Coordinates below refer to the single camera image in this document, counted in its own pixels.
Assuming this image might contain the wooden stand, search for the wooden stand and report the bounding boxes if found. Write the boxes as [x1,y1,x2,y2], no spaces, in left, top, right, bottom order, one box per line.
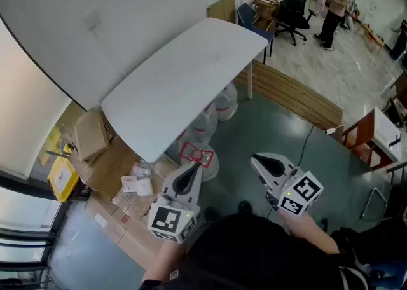
[252,0,281,32]

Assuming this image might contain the brown desk with white top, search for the brown desk with white top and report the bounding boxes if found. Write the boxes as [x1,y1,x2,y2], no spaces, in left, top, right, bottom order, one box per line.
[341,106,403,171]

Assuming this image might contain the black bag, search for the black bag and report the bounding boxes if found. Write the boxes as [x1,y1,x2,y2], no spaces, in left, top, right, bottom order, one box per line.
[330,224,407,272]

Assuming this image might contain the black office chair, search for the black office chair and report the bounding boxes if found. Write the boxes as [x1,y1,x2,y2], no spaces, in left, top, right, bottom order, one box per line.
[274,0,318,47]

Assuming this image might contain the clear plastic bag red print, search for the clear plastic bag red print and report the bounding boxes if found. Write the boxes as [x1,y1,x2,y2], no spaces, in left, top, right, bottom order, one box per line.
[190,104,219,144]
[214,81,239,121]
[177,141,221,182]

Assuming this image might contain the person's black shirt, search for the person's black shirt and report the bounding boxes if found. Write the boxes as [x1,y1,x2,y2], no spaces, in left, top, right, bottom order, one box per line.
[139,214,369,290]

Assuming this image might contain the metal chair frame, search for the metal chair frame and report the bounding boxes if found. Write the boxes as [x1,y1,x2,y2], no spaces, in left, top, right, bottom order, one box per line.
[360,186,388,220]

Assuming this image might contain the white table leg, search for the white table leg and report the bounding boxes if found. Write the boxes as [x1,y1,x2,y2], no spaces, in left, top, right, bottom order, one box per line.
[247,59,254,99]

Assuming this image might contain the person's right forearm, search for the person's right forearm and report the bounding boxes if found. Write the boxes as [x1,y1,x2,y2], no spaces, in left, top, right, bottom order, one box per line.
[279,211,341,256]

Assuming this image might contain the pink garment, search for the pink garment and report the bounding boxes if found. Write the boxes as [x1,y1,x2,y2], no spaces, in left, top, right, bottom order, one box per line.
[314,0,329,18]

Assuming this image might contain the black power cable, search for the black power cable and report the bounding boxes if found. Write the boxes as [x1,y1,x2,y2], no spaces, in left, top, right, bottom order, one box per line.
[297,123,328,169]

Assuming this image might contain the wooden slatted bench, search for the wooden slatted bench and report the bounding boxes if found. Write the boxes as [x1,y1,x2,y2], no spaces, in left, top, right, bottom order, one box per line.
[233,59,345,131]

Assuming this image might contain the large cardboard box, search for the large cardboard box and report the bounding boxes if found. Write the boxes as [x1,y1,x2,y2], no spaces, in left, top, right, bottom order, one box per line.
[68,135,144,200]

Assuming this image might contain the low flat cardboard box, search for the low flat cardboard box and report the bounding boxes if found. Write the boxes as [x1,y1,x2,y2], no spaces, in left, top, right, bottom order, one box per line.
[84,195,163,270]

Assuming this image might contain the person's black shoe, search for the person's black shoe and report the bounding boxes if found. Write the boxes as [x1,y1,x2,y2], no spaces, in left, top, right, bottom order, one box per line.
[237,200,254,216]
[204,205,221,223]

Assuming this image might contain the blue chair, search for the blue chair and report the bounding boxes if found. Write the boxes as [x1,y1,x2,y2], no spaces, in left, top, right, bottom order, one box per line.
[237,2,275,58]

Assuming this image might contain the window frame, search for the window frame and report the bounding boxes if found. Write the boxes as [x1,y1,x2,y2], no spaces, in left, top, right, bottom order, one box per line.
[0,167,71,290]

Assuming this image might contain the small cardboard box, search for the small cardboard box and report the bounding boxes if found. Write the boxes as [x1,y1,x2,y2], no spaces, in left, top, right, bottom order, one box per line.
[74,110,113,163]

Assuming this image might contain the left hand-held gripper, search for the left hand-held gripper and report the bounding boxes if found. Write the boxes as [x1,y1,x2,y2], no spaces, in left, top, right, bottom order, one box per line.
[147,163,204,244]

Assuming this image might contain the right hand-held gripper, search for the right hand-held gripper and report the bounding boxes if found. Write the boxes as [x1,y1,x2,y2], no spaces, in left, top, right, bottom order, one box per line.
[251,152,324,218]

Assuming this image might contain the white paper packets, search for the white paper packets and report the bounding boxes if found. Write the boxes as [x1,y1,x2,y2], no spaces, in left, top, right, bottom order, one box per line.
[120,164,154,197]

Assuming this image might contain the yellow plastic bin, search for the yellow plastic bin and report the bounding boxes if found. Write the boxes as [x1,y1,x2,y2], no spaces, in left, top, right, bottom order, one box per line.
[46,144,81,204]

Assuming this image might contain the person's left forearm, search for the person's left forearm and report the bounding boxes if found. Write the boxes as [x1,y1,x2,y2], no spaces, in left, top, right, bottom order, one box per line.
[141,239,188,283]

